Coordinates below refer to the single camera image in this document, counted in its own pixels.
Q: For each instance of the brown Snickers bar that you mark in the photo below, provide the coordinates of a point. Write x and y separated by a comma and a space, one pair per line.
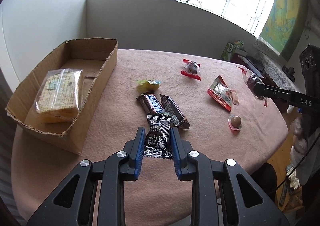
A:
178, 118
151, 104

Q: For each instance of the dark ornament on shelf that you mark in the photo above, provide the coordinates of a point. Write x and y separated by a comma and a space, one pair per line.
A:
289, 71

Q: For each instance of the white gloved right hand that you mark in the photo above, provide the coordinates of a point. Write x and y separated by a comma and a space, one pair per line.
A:
300, 145

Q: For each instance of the brown ball candy packet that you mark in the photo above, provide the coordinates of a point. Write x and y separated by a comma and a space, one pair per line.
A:
235, 122

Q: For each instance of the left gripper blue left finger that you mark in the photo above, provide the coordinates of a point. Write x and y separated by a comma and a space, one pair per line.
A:
93, 189

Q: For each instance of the red clear cake packet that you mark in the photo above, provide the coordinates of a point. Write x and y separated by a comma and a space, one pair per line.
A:
191, 69
251, 79

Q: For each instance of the black white candy packet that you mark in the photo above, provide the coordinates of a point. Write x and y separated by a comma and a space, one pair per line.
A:
157, 142

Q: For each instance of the red white snack pouch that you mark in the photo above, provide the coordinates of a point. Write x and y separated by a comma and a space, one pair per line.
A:
220, 92

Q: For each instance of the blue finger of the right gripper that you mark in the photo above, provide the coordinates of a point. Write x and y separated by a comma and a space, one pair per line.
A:
271, 92

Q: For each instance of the pink table cloth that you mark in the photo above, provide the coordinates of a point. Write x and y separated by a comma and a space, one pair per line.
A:
222, 119

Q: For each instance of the clear bag of crackers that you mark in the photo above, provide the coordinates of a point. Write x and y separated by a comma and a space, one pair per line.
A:
59, 97

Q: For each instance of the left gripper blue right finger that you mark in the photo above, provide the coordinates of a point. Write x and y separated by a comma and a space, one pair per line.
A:
243, 201

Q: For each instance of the brown cardboard box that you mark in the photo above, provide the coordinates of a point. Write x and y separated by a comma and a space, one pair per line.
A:
97, 57

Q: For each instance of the yellow green jelly cup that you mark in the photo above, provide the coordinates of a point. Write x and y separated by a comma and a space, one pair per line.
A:
148, 85

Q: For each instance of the green carton box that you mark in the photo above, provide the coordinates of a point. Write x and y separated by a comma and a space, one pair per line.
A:
230, 49

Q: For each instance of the white lace cloth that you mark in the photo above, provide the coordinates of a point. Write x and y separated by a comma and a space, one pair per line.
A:
276, 73

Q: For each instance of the yellow green wall painting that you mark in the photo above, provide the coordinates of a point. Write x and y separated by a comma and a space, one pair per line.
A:
282, 30

